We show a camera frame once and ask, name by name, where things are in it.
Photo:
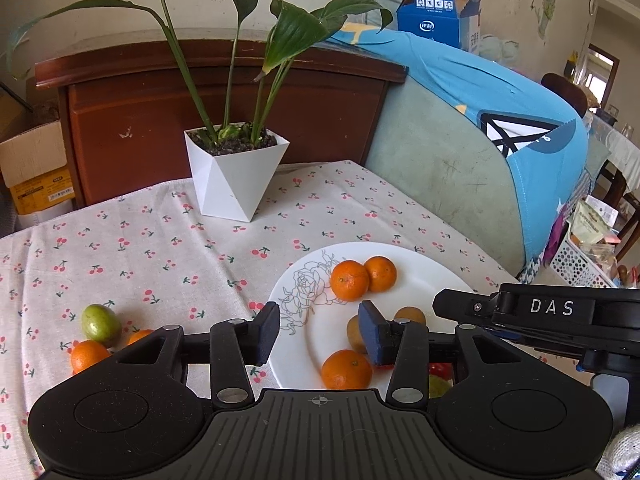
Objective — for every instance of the blue printed cloth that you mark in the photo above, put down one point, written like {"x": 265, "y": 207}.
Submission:
{"x": 475, "y": 90}

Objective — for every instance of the grey-green sofa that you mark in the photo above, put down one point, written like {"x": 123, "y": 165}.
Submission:
{"x": 435, "y": 175}

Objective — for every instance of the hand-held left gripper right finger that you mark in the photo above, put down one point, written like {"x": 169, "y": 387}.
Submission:
{"x": 375, "y": 335}

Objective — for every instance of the person's right hand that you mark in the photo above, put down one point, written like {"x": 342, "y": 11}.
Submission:
{"x": 622, "y": 452}

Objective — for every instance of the green leafy plant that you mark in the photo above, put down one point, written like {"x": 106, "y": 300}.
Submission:
{"x": 295, "y": 25}

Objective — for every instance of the white geometric plant pot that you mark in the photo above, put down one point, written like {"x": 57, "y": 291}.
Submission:
{"x": 225, "y": 180}

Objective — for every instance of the plant wall sticker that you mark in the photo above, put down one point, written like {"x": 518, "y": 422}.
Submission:
{"x": 547, "y": 7}

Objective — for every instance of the open cardboard box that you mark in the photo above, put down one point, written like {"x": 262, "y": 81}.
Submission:
{"x": 35, "y": 160}

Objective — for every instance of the dark wooden cabinet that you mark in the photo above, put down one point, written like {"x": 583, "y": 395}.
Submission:
{"x": 325, "y": 120}

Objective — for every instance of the white perforated basket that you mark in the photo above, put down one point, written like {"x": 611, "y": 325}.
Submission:
{"x": 575, "y": 265}

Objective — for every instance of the blue and white carton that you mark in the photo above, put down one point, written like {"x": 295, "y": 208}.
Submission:
{"x": 435, "y": 15}

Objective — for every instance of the dark wooden chair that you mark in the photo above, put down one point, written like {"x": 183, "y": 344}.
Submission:
{"x": 565, "y": 90}

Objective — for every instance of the white plate with line drawing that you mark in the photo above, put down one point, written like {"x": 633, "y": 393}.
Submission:
{"x": 320, "y": 330}

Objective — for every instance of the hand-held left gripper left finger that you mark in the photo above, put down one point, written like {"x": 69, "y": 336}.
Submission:
{"x": 265, "y": 335}

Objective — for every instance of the cherry print tablecloth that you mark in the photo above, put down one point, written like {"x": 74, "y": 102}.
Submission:
{"x": 150, "y": 260}

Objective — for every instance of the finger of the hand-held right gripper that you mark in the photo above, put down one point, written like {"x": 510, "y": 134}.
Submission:
{"x": 460, "y": 305}

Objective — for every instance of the brown kiwi fruit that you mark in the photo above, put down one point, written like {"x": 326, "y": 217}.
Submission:
{"x": 356, "y": 334}
{"x": 410, "y": 315}

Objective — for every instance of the small green fruit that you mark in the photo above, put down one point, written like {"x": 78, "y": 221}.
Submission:
{"x": 101, "y": 323}
{"x": 437, "y": 388}

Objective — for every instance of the red cherry tomato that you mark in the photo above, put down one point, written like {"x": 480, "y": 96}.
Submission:
{"x": 440, "y": 370}

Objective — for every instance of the orange mandarin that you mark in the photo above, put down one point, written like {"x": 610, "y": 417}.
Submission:
{"x": 350, "y": 280}
{"x": 380, "y": 273}
{"x": 137, "y": 336}
{"x": 346, "y": 370}
{"x": 89, "y": 355}

